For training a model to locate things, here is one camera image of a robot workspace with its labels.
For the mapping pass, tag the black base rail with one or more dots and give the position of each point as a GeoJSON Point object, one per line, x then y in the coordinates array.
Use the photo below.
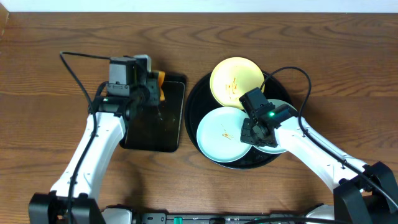
{"type": "Point", "coordinates": [199, 218]}

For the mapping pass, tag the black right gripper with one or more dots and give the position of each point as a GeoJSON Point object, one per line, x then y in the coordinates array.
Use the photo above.
{"type": "Point", "coordinates": [245, 135]}

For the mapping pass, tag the black round tray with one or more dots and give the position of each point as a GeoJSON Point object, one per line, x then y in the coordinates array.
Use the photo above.
{"type": "Point", "coordinates": [201, 101]}

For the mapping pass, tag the light blue plate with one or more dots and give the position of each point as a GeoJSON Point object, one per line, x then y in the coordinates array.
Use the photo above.
{"type": "Point", "coordinates": [218, 135]}
{"type": "Point", "coordinates": [278, 149]}

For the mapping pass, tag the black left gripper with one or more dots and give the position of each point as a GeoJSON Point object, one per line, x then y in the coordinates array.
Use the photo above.
{"type": "Point", "coordinates": [153, 90]}

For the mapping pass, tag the yellow plate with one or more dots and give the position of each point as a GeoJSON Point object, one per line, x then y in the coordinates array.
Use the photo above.
{"type": "Point", "coordinates": [232, 78]}

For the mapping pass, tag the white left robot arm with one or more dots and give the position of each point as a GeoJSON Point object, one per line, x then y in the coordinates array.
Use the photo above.
{"type": "Point", "coordinates": [74, 196]}

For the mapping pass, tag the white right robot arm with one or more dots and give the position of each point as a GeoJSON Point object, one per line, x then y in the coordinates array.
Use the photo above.
{"type": "Point", "coordinates": [362, 193]}

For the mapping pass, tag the orange green scrub sponge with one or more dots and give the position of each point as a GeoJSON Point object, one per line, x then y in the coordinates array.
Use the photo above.
{"type": "Point", "coordinates": [161, 78]}

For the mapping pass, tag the black rectangular tray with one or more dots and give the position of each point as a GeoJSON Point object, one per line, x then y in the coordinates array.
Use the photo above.
{"type": "Point", "coordinates": [157, 128]}

